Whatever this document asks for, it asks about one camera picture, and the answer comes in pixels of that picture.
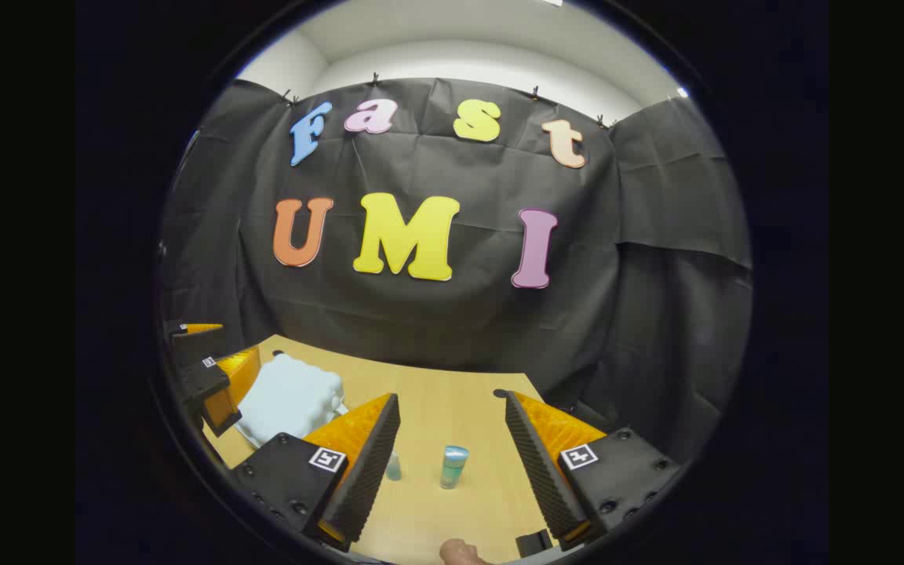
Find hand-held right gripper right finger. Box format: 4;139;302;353
505;391;681;549

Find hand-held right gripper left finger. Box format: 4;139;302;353
231;392;403;552

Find light blue suitcase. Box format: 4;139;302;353
234;353;349;450

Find teal bottle with blue cap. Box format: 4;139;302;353
440;445;470;490

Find black backdrop cloth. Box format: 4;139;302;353
160;76;753;464

